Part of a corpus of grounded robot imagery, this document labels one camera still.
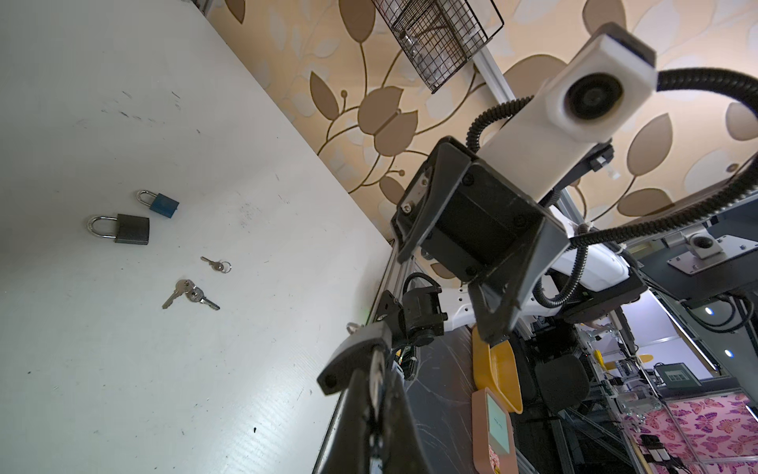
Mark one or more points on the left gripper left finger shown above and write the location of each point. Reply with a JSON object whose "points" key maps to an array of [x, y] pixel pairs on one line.
{"points": [[348, 450]]}

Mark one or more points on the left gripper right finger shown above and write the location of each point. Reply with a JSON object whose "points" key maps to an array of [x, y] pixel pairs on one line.
{"points": [[399, 446]]}

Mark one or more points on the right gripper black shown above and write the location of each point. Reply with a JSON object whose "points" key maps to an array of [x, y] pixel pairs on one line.
{"points": [[483, 229]]}

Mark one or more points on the blue padlock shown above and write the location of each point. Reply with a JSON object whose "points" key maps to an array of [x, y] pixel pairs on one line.
{"points": [[158, 203]]}

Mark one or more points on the black padlock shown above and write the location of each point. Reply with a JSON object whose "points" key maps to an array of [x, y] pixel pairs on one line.
{"points": [[122, 229]]}

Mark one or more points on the black padlock front keys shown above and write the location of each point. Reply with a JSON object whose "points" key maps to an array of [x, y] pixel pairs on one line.
{"points": [[356, 352]]}

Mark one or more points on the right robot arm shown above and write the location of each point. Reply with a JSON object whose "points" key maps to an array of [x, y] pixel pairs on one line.
{"points": [[560, 282]]}

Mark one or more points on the small key pair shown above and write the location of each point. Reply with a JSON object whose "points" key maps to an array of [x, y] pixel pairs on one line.
{"points": [[188, 289]]}

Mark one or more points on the pink tablet device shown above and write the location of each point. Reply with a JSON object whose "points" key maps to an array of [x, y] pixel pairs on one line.
{"points": [[493, 447]]}

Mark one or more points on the yellow bowl outside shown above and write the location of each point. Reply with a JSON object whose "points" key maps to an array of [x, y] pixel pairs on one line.
{"points": [[495, 368]]}

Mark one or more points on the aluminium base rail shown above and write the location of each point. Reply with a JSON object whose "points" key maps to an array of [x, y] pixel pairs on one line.
{"points": [[373, 429]]}

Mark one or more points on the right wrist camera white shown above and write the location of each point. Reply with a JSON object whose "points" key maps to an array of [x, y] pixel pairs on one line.
{"points": [[605, 84]]}

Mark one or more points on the side wire basket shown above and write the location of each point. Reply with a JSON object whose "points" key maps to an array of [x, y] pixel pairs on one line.
{"points": [[439, 37]]}

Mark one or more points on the small key with ring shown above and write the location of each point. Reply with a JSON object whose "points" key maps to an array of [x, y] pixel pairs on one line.
{"points": [[223, 267]]}

